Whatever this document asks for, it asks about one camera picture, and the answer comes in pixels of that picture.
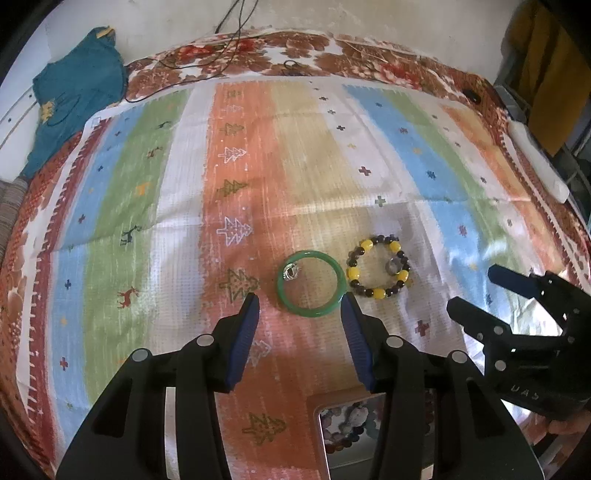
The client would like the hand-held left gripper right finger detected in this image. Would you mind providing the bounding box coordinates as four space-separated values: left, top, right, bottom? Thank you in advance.
339 292 541 480

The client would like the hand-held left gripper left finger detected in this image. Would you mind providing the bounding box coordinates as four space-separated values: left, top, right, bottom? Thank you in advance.
55 292 260 480

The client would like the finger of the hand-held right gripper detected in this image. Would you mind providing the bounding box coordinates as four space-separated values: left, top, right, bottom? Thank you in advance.
447 296 514 346
488 264 555 301

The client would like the green jade bangle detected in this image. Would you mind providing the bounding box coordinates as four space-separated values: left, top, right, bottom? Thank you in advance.
276 250 347 319

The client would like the pale blue bead bracelet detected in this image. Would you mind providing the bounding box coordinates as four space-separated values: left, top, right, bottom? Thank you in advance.
344 403 371 428

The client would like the yellow and dark bead bracelet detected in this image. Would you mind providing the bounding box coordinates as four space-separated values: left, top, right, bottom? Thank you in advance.
346 234 413 300

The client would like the dark red bead bracelet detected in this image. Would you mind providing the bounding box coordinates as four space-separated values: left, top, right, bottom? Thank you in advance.
322 415 366 457

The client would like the silver metal tin box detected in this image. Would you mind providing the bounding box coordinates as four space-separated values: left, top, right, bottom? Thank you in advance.
307 389 437 480

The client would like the person's right hand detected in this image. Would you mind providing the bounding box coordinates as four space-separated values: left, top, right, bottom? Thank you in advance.
547 408 590 436

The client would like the white rolled cloth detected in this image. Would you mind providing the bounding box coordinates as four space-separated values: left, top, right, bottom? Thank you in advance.
508 121 571 203

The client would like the striped printed mat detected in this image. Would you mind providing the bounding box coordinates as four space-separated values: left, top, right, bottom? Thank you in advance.
16 76 573 480

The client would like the mustard hanging jacket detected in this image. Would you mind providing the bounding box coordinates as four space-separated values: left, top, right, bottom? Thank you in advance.
512 0 591 155

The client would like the grey striped cushion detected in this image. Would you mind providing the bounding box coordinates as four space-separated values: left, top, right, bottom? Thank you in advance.
0 178 29 250

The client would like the teal embroidered garment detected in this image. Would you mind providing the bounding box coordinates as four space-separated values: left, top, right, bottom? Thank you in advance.
21 27 128 181

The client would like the black charger cable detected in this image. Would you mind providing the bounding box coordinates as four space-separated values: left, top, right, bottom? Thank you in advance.
124 0 260 104
216 0 246 37

